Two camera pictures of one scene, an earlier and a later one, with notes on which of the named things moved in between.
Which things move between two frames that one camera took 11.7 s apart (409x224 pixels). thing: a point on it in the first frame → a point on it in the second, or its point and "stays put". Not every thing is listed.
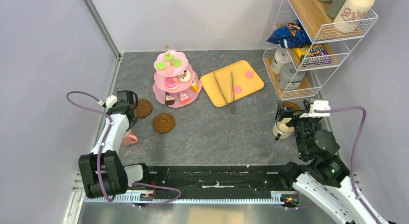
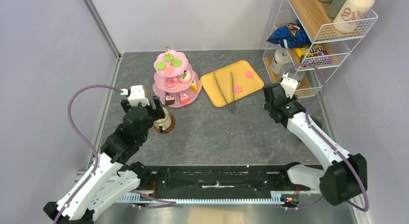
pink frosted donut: [171, 83] stays put
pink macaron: [169, 69] stays put
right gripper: [281, 112] → [294, 98]
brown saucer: [164, 123] stays put
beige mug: [280, 127] → [165, 122]
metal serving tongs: [233, 111] stays put
